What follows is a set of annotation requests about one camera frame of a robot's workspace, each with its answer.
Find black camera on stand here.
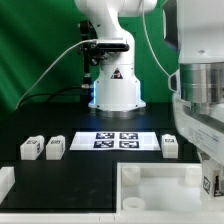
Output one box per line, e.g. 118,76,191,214
78,19,131,104

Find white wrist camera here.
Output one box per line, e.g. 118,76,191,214
168,71,181,94

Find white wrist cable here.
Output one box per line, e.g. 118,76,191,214
141,0,173,78

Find white obstacle bar left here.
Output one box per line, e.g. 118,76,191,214
0,167,15,204

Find white sheet with markers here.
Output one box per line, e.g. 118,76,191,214
70,131,160,151

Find white camera cable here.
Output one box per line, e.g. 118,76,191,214
14,38,98,111

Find black cable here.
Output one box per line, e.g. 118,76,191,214
18,85,84,108

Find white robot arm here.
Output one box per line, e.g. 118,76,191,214
74,0,224,166

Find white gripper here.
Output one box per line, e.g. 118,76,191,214
172,93,224,165

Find white square tabletop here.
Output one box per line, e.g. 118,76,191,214
116,163,224,212

